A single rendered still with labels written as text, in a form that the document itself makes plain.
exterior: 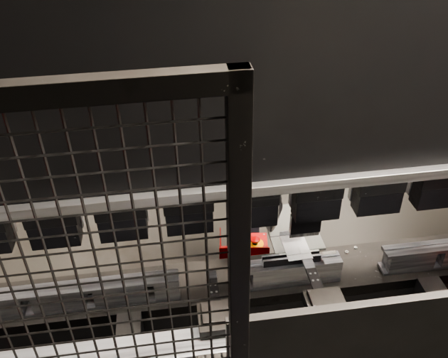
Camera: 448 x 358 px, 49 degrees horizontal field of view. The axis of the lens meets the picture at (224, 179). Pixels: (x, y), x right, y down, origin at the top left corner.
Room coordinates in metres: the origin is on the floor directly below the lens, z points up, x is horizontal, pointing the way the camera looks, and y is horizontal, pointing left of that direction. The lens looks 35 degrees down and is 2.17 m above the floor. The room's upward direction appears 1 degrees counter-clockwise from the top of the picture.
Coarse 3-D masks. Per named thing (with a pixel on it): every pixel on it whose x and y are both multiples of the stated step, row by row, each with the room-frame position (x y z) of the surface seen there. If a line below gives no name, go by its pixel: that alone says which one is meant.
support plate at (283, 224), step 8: (288, 208) 1.46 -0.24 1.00; (280, 216) 1.42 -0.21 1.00; (288, 216) 1.42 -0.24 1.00; (280, 224) 1.37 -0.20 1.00; (288, 224) 1.37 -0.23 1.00; (272, 232) 1.33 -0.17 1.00; (272, 240) 1.29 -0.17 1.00; (280, 240) 1.28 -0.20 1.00; (312, 240) 1.28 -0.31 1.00; (320, 240) 1.28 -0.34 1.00; (280, 248) 1.24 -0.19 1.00; (312, 248) 1.24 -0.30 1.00; (320, 248) 1.24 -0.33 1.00
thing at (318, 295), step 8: (304, 264) 1.16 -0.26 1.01; (312, 264) 1.16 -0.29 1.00; (312, 272) 1.12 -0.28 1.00; (312, 280) 1.09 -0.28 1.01; (320, 280) 1.09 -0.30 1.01; (312, 288) 1.06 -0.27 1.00; (320, 288) 1.02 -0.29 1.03; (328, 288) 1.02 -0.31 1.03; (336, 288) 1.02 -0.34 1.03; (304, 296) 1.01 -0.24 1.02; (312, 296) 0.99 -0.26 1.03; (320, 296) 0.99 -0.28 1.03; (328, 296) 0.99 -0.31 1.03; (336, 296) 0.99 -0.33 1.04; (304, 304) 0.99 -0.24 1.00; (312, 304) 0.97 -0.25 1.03; (320, 304) 0.96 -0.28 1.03; (328, 304) 0.96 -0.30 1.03
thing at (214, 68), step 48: (0, 96) 0.38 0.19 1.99; (48, 96) 0.39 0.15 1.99; (96, 96) 0.39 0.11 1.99; (144, 96) 0.40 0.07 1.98; (192, 96) 0.40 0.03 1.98; (240, 96) 0.41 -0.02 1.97; (240, 144) 0.41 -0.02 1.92; (240, 192) 0.41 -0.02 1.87; (240, 240) 0.41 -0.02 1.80; (240, 288) 0.41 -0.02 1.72; (240, 336) 0.41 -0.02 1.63
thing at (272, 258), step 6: (312, 252) 1.22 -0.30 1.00; (318, 252) 1.23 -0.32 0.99; (264, 258) 1.20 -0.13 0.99; (270, 258) 1.21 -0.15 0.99; (276, 258) 1.21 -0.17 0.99; (282, 258) 1.20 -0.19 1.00; (318, 258) 1.20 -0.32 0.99; (264, 264) 1.18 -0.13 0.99; (270, 264) 1.18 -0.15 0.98; (276, 264) 1.19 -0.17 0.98; (282, 264) 1.19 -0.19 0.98; (288, 264) 1.19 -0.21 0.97
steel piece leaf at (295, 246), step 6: (282, 234) 1.31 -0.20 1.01; (288, 234) 1.31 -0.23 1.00; (282, 240) 1.28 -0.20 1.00; (288, 240) 1.28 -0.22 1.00; (294, 240) 1.28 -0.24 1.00; (300, 240) 1.28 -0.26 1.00; (288, 246) 1.25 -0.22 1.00; (294, 246) 1.25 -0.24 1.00; (300, 246) 1.25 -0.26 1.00; (306, 246) 1.25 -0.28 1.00; (288, 252) 1.22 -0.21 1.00; (294, 252) 1.22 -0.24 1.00; (300, 252) 1.22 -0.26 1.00; (306, 252) 1.22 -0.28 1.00
